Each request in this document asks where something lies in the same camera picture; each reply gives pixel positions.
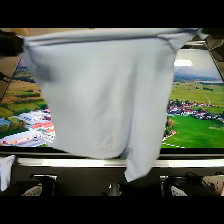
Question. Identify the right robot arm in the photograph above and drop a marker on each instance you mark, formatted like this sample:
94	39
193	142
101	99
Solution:
215	41

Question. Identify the pale blue shirt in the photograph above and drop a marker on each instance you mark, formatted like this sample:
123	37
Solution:
106	93

